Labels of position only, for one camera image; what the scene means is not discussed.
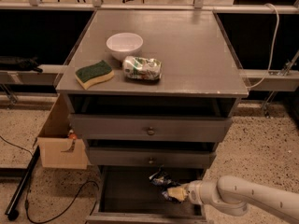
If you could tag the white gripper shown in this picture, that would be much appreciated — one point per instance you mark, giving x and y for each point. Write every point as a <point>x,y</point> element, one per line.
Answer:
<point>192,191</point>

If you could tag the blue chip bag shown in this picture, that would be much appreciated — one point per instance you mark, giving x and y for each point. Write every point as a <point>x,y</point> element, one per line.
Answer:
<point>163,181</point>

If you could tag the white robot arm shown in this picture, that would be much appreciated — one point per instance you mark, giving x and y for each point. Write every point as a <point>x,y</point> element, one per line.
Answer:
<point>231,195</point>

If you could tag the grey bottom drawer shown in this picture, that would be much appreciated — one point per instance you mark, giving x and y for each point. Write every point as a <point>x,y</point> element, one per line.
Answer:
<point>127,196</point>

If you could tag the grey drawer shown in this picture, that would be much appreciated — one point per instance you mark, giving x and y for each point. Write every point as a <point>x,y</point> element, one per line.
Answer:
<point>150,128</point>
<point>127,196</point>
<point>150,157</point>

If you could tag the grey middle drawer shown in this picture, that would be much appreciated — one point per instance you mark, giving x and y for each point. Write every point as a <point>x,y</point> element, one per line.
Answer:
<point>150,157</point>

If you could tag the grey drawer cabinet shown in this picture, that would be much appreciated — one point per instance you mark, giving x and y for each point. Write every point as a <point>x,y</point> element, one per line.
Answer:
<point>199,76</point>

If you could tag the grey top drawer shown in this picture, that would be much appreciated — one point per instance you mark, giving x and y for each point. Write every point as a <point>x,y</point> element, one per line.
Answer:
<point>150,128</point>

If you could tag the cardboard box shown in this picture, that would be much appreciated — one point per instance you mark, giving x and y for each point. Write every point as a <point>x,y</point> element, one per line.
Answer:
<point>58,143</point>

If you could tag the green yellow sponge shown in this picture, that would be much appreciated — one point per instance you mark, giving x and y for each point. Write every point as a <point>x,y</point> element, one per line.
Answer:
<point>90,75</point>

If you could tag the white bowl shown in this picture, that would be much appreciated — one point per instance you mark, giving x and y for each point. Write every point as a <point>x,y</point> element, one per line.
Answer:
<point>124,44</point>

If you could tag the black floor bar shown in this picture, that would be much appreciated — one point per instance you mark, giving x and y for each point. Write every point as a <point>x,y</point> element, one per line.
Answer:
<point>23,176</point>

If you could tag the metal frame rail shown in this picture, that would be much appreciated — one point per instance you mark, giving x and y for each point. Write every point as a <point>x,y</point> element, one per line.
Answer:
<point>244,9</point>

